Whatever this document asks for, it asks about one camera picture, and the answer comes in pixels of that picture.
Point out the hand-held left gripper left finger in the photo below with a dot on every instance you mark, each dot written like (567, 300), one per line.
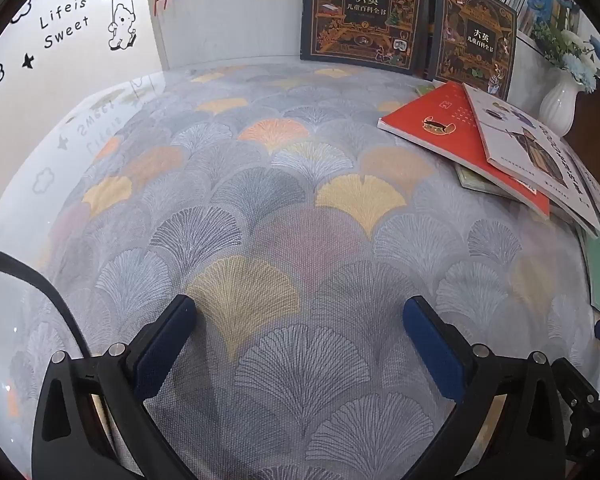
(162, 350)

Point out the smaller dark ornate book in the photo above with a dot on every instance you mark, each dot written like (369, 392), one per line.
(472, 40)

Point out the large dark ornate book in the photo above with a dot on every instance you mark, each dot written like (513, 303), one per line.
(362, 10)

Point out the white bookshelf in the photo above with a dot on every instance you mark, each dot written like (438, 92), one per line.
(230, 25)

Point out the white ribbed vase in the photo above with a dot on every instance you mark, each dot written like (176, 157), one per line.
(560, 105)

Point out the light green book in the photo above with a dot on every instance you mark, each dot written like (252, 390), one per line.
(475, 182)

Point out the white book house illustration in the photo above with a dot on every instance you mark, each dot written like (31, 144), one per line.
(530, 160)

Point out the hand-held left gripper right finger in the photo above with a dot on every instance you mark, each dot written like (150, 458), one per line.
(432, 350)

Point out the red paperback book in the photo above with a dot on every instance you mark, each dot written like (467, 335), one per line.
(445, 135)

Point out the dark brown wooden board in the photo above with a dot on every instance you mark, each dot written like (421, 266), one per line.
(595, 115)

